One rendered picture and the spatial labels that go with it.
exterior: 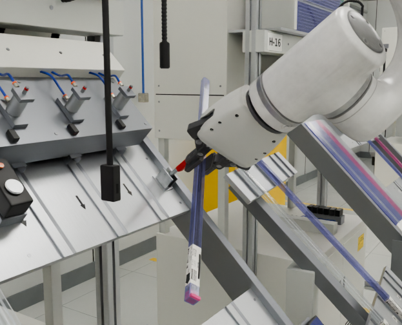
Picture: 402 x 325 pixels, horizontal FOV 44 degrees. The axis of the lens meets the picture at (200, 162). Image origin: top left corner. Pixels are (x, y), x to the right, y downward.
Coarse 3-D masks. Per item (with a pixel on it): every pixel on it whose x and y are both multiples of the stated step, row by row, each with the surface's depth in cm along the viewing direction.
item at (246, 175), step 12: (252, 180) 99; (264, 192) 98; (276, 204) 98; (288, 216) 98; (300, 228) 97; (324, 264) 95; (336, 276) 94; (348, 288) 94; (360, 300) 93; (372, 312) 92
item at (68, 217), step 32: (96, 160) 87; (128, 160) 93; (32, 192) 73; (64, 192) 77; (96, 192) 82; (128, 192) 87; (160, 192) 92; (32, 224) 69; (64, 224) 73; (96, 224) 77; (128, 224) 81; (0, 256) 63; (32, 256) 66; (64, 256) 69
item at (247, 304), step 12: (240, 300) 85; (252, 300) 87; (228, 312) 82; (240, 312) 83; (252, 312) 85; (264, 312) 87; (204, 324) 76; (216, 324) 78; (228, 324) 80; (240, 324) 81; (252, 324) 83; (264, 324) 85; (276, 324) 87
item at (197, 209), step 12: (204, 84) 95; (204, 96) 92; (204, 108) 89; (204, 156) 79; (204, 168) 77; (204, 180) 75; (192, 192) 73; (192, 204) 70; (192, 216) 68; (192, 228) 66; (192, 240) 65; (192, 288) 59; (192, 300) 58
